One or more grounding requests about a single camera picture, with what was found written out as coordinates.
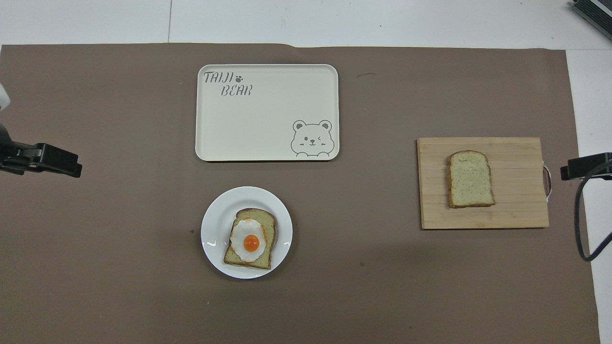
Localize cream tray with bear print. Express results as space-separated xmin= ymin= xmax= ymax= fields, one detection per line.
xmin=195 ymin=64 xmax=340 ymax=162

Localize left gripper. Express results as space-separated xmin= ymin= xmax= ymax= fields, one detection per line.
xmin=0 ymin=123 xmax=16 ymax=174

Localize black stand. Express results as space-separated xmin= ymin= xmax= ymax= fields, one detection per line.
xmin=571 ymin=0 xmax=612 ymax=28

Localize white round plate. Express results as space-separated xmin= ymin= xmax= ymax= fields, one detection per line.
xmin=200 ymin=186 xmax=293 ymax=280

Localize wooden cutting board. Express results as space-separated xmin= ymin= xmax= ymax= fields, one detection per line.
xmin=417 ymin=137 xmax=552 ymax=230

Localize fried egg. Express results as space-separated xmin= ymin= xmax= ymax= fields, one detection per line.
xmin=229 ymin=218 xmax=267 ymax=262

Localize black cable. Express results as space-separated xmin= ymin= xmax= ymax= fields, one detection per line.
xmin=574 ymin=161 xmax=612 ymax=262

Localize bread slice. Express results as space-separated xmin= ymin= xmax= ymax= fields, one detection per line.
xmin=223 ymin=208 xmax=277 ymax=270
xmin=447 ymin=150 xmax=496 ymax=209

